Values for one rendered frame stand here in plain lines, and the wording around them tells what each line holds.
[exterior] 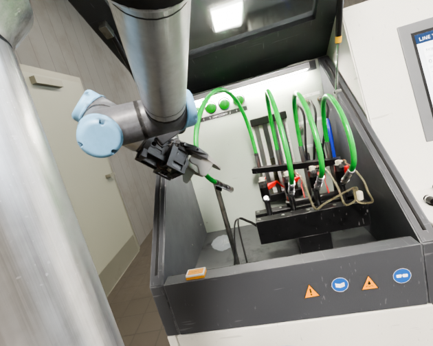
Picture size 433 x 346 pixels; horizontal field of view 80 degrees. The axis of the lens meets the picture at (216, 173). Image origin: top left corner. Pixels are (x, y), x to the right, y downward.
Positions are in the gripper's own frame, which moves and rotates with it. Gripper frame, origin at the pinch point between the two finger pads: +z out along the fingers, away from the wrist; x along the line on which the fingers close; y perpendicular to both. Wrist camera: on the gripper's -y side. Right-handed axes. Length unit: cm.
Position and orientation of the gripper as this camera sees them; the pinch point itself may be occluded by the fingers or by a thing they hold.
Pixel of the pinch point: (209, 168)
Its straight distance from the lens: 72.9
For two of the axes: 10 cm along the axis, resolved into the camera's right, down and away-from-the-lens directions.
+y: -2.0, 8.6, -4.7
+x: 6.3, -2.5, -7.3
